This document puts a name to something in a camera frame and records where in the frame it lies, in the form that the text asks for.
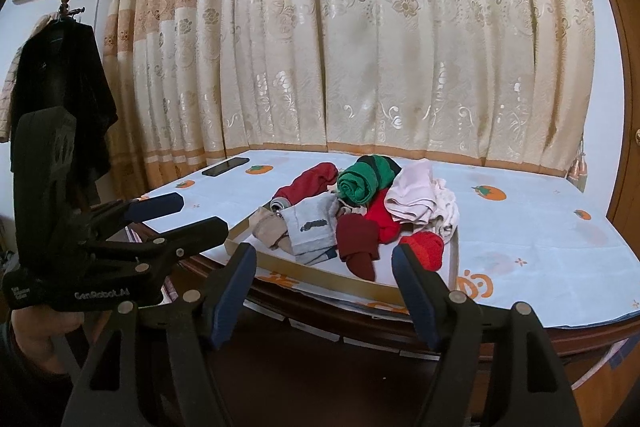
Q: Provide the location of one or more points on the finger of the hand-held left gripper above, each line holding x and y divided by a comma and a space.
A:
155, 205
200, 229

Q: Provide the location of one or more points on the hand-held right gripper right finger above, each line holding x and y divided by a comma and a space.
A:
417, 289

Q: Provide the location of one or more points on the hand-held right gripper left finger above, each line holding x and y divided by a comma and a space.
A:
232, 292

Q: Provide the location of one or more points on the bright red underwear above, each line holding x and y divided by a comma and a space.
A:
425, 249
380, 217

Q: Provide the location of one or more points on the beige underwear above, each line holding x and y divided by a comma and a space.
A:
267, 227

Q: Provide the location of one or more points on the maroon underwear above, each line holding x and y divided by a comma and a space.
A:
357, 242

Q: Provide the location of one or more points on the shallow gold cardboard tray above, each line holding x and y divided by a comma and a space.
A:
330, 279

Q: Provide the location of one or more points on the pink underwear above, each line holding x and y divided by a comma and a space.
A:
415, 192

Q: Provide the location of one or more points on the grey underwear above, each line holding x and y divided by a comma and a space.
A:
310, 232

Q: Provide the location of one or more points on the green underwear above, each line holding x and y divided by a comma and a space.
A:
357, 187

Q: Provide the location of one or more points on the dark red underwear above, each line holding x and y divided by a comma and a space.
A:
310, 184

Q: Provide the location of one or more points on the wooden desk drawer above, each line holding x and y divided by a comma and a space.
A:
325, 377

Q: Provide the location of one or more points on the person's left forearm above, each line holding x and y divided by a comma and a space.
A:
25, 392

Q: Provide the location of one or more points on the person's left hand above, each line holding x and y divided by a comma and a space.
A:
35, 332

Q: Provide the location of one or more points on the black smartphone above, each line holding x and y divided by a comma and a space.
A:
225, 167

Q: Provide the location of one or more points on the black hanging garment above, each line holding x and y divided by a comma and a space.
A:
75, 82

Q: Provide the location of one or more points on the dark wooden desk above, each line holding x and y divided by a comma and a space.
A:
525, 347

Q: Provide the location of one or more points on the pale blue fruit-print tablecloth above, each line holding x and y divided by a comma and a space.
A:
525, 227

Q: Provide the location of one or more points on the curtain tassel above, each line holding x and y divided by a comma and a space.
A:
575, 167

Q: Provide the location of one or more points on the blue checked cloth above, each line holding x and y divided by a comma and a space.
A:
617, 352

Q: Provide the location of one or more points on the beige floral curtain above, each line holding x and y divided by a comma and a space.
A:
350, 32

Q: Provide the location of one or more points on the brown wooden door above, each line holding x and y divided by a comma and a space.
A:
625, 107

